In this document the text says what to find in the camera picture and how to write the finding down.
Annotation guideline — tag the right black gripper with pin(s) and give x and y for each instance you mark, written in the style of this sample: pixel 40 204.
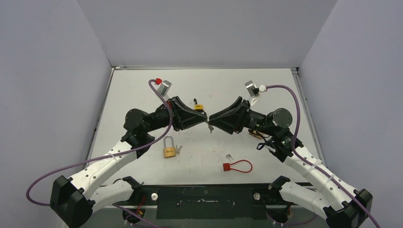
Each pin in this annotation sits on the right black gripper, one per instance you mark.
pixel 245 115

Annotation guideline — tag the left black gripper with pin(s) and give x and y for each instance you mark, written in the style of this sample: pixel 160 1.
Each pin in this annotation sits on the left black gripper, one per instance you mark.
pixel 184 117

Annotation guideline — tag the yellow black padlock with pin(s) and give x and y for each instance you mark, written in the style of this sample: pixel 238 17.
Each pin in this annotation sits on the yellow black padlock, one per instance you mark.
pixel 198 107

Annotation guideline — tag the keys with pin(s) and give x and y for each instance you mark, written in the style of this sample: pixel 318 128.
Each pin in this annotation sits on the keys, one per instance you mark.
pixel 229 157
pixel 178 149
pixel 210 127

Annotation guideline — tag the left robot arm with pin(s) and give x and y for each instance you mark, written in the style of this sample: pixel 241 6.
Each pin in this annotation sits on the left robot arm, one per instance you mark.
pixel 76 198

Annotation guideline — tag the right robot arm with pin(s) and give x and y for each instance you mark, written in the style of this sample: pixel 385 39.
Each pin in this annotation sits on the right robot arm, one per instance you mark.
pixel 338 203

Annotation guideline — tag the brass padlock short shackle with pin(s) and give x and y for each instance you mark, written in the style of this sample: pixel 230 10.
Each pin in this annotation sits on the brass padlock short shackle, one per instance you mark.
pixel 255 134

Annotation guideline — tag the keys beside long-shackle padlock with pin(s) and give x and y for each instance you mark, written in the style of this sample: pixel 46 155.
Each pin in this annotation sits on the keys beside long-shackle padlock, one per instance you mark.
pixel 178 149

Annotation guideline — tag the brass padlock long shackle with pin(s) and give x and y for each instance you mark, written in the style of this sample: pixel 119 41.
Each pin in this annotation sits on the brass padlock long shackle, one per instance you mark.
pixel 169 149

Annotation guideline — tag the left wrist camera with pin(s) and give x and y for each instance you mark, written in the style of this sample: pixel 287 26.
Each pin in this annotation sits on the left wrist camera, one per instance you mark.
pixel 163 88

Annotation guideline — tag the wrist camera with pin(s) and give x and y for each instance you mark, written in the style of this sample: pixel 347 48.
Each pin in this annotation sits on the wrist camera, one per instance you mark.
pixel 254 91
pixel 163 88

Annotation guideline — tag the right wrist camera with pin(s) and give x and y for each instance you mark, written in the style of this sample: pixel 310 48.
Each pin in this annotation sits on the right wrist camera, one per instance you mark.
pixel 254 91

